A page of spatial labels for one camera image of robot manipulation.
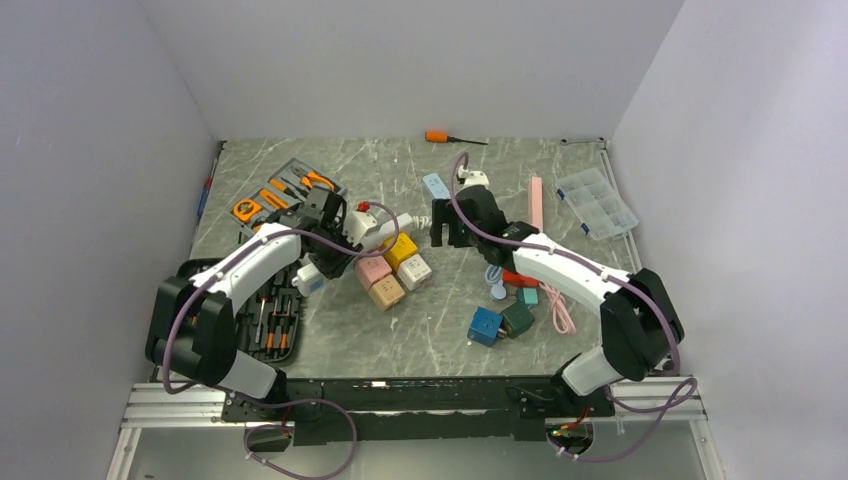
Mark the teal plug adapter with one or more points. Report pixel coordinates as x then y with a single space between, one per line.
528 296

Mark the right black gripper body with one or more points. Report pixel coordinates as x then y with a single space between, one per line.
480 239

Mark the blue cube adapter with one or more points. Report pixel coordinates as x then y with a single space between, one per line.
485 326

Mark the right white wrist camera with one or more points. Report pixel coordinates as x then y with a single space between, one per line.
473 178

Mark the tan cube socket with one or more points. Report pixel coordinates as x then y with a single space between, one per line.
386 292

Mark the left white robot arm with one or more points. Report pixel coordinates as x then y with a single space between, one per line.
193 331

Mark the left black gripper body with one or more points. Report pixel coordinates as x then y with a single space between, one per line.
330 258

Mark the grey tool tray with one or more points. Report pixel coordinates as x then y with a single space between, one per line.
286 187

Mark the pink cube socket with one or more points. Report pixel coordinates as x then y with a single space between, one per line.
370 270

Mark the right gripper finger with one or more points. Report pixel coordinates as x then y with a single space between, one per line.
443 223
469 239

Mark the pink power strip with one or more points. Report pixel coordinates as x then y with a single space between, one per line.
535 202

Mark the orange handled screwdriver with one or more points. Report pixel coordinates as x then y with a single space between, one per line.
438 137

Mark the blue red pen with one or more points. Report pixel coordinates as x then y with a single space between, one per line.
205 191

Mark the white cube socket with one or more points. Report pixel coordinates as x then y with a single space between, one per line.
413 272

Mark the green cube adapter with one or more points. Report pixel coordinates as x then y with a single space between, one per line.
516 319

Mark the red cube socket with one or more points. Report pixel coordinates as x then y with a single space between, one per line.
518 280

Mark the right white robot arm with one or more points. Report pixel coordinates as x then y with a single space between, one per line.
638 323

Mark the clear plastic organizer box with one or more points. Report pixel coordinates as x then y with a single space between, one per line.
599 207

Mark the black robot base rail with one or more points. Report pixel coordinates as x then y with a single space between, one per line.
519 407

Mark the white power strip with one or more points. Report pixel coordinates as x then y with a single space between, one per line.
307 279

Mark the light blue power strip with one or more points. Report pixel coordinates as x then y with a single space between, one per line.
435 186

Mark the yellow cube socket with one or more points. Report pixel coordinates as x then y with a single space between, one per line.
403 249

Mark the black tool case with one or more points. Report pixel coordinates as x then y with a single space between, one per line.
267 323

